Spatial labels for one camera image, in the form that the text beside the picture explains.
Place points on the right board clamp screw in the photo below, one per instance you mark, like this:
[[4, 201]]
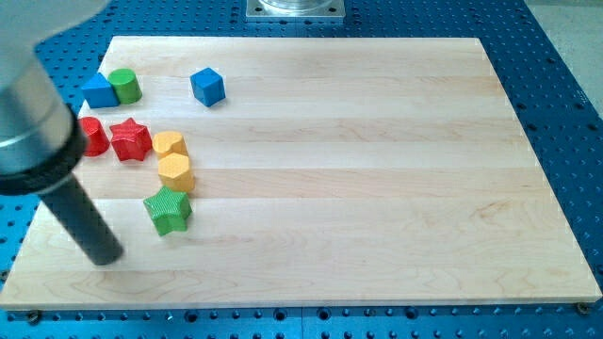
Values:
[[583, 308]]

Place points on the blue triangle block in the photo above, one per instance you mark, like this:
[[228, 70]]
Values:
[[98, 92]]

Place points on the green star block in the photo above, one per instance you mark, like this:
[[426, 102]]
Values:
[[168, 210]]

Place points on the red star block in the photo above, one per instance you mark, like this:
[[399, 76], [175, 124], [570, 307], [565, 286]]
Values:
[[130, 140]]

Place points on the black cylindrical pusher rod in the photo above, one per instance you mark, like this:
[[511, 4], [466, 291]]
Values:
[[71, 205]]

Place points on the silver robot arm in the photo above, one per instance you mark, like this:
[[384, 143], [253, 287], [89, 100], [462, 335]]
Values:
[[41, 139]]

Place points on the red cylinder block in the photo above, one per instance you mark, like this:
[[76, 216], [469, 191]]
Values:
[[98, 142]]

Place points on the board clamp screw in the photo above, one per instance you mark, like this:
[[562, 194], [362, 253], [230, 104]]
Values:
[[583, 308], [33, 317]]

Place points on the blue cube block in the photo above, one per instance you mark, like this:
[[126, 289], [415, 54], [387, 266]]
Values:
[[208, 86]]

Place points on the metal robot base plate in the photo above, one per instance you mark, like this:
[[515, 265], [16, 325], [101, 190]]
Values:
[[295, 10]]

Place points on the yellow hexagon block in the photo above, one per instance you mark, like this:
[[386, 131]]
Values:
[[174, 171]]

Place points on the yellow heart block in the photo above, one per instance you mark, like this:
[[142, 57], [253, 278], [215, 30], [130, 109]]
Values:
[[168, 142]]

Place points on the wooden board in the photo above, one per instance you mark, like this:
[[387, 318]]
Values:
[[334, 172]]

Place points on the left board clamp screw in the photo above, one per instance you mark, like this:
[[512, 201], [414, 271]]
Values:
[[33, 317]]

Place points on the green cylinder block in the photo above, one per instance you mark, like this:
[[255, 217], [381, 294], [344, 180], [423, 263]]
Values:
[[126, 85]]

